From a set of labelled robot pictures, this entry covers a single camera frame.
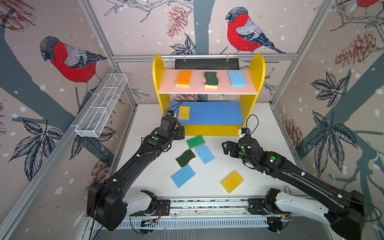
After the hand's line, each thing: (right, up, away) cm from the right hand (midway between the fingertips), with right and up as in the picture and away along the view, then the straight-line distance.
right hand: (225, 148), depth 76 cm
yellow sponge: (-23, +19, +18) cm, 35 cm away
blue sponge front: (-23, -17, +8) cm, 29 cm away
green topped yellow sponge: (-16, 0, +20) cm, 26 cm away
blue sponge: (-10, -7, +17) cm, 21 cm away
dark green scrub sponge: (-22, -9, +14) cm, 28 cm away
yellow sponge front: (+5, -20, +6) cm, 21 cm away
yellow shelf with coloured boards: (-6, +15, +19) cm, 25 cm away
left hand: (-25, +10, +4) cm, 28 cm away
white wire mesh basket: (-66, +19, 0) cm, 69 cm away
